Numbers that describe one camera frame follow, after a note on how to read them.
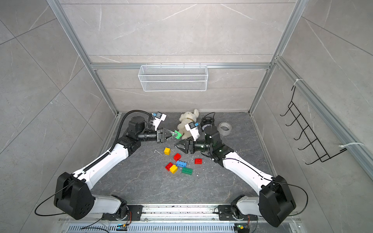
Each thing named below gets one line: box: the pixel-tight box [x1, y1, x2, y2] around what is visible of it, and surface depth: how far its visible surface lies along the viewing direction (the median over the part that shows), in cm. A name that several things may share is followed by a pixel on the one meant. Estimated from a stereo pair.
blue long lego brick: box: [175, 160, 187, 168], surface depth 90 cm
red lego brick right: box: [194, 158, 203, 165], surface depth 92 cm
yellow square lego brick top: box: [163, 147, 171, 156], surface depth 96 cm
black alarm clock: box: [200, 116, 215, 131], surface depth 103 cm
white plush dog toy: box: [177, 109, 199, 140], surface depth 109 cm
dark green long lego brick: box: [181, 166, 194, 176], surface depth 89 cm
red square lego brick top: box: [173, 152, 182, 162], surface depth 95 cm
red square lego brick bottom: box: [165, 162, 174, 172], surface depth 90 cm
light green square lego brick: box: [171, 130, 183, 140], surface depth 71 cm
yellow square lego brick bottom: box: [169, 164, 179, 175], surface depth 89 cm
